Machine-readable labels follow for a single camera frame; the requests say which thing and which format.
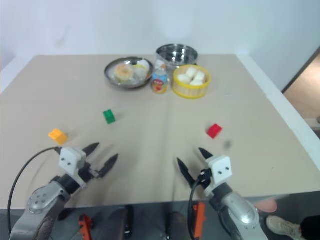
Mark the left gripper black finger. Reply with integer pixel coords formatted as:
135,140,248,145
82,142,101,157
98,153,119,179

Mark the small orange drink bottle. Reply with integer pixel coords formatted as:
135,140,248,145
151,59,169,95

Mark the white steamed bun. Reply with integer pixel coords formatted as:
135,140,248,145
185,66,199,79
177,73,193,85
193,70,207,82

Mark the clear wrapped pastry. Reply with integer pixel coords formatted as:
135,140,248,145
133,58,152,82

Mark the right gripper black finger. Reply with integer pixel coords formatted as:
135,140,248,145
198,147,214,162
176,157,197,191

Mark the beige shoe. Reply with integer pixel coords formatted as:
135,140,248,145
265,215,302,240

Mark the black trouser leg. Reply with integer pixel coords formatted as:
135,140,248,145
299,214,320,240

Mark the yellow bamboo steamer basket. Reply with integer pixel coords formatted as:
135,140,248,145
171,64,213,100

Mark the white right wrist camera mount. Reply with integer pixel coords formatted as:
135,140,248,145
207,155,232,191

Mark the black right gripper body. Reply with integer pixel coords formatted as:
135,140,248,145
195,168,214,193

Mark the red toy block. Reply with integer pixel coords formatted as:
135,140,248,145
206,123,223,139

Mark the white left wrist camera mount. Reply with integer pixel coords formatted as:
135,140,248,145
58,146,88,188

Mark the steel steamer pot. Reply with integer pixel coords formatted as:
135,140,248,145
155,43,200,74

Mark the green toy block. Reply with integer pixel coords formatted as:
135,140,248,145
102,109,117,125

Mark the orange and black part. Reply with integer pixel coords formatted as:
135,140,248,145
192,202,208,240
78,213,95,240

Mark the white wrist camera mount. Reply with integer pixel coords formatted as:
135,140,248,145
207,155,232,191
58,146,88,188

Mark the shallow steel bowl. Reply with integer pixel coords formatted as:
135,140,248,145
104,56,154,90

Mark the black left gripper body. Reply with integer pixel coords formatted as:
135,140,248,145
78,155,101,184

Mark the toasted round bun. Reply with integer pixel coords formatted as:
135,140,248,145
113,63,136,83

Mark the brown wooden door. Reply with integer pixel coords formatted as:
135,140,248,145
281,46,320,121

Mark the yellow toy block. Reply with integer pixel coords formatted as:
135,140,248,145
48,128,69,145

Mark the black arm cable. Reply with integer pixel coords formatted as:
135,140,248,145
187,174,206,240
6,146,62,235

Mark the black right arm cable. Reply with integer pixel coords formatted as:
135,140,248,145
187,174,206,240

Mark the pink rounded object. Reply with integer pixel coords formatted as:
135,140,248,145
254,198,279,214

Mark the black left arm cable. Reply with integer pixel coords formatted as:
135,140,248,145
6,146,62,235

